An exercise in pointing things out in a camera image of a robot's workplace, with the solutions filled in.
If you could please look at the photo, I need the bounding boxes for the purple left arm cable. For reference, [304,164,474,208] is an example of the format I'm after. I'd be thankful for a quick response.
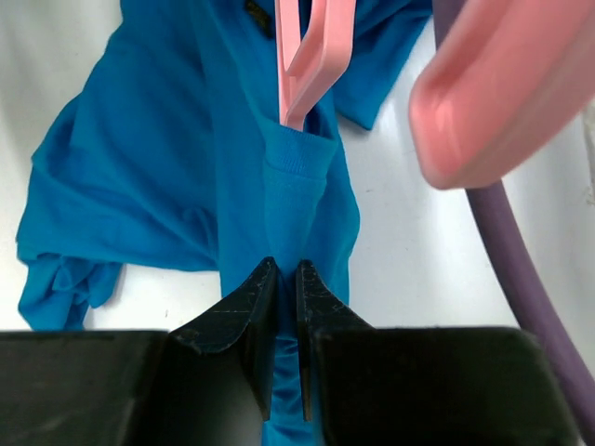
[431,0,595,436]

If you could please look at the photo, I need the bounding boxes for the pink hanger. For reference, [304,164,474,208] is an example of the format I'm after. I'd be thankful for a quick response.
[275,0,594,190]

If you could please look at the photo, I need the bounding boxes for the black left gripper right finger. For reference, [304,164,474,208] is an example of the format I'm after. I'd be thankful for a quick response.
[296,260,580,445]

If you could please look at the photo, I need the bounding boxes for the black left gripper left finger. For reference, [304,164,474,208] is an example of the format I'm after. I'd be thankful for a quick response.
[1,258,278,445]

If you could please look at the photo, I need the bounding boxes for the blue t shirt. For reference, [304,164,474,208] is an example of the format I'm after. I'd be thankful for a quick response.
[17,1,432,445]

